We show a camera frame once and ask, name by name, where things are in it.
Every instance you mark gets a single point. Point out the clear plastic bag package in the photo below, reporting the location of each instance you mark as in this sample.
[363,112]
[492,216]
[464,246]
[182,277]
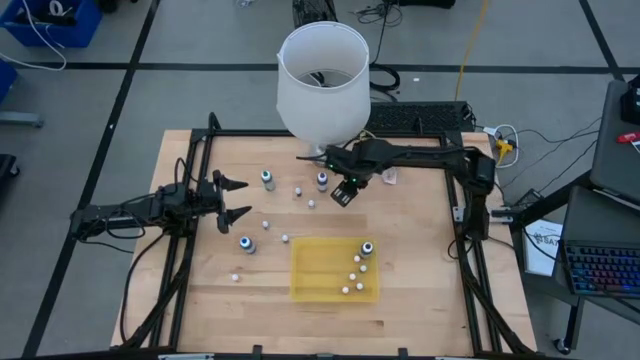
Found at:
[390,176]

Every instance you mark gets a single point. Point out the yellow power plug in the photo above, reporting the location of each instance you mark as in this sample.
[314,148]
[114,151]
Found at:
[502,146]

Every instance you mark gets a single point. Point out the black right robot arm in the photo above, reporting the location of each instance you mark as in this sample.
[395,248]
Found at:
[430,152]

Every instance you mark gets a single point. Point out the yellow plastic tray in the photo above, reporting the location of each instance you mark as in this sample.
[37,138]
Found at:
[315,270]

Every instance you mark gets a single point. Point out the grey metal floor bar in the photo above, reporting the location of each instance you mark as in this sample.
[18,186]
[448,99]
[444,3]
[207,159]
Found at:
[20,119]

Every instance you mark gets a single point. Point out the silver mounting bracket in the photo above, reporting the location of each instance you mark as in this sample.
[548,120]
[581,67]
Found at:
[458,214]

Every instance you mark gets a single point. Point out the large black food coloring bottle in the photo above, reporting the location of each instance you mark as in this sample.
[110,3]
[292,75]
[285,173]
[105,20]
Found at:
[366,248]

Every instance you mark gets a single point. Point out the black aluminium table frame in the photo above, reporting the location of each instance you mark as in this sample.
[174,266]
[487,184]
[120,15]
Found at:
[240,133]

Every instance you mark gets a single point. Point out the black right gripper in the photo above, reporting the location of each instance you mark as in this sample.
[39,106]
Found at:
[352,170]

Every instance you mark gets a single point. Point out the large purple food coloring bottle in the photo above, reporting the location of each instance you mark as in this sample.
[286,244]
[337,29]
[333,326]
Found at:
[322,181]

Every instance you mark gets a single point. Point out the black desk device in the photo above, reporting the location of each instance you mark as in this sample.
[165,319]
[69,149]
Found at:
[631,102]

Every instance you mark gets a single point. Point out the grey desk top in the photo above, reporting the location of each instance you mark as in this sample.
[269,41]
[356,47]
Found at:
[612,150]

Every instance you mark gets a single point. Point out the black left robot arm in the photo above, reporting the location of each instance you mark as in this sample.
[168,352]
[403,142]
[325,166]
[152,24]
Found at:
[110,215]

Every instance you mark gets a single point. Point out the large blue food coloring bottle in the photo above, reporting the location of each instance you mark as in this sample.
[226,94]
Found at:
[247,245]

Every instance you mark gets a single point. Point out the white paper sheet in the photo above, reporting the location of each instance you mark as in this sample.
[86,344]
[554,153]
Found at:
[542,250]

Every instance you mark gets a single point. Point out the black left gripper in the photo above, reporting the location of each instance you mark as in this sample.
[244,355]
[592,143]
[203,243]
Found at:
[205,198]

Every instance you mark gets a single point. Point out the blue plastic bin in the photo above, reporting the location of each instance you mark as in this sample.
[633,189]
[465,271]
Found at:
[6,80]
[80,25]

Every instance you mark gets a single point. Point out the large green food coloring bottle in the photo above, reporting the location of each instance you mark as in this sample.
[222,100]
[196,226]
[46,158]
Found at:
[267,180]

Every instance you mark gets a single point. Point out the black computer keyboard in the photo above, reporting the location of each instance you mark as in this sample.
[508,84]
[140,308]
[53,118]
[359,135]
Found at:
[600,267]

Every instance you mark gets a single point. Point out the black rolling keyboard cart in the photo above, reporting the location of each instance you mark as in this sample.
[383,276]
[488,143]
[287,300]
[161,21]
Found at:
[605,215]

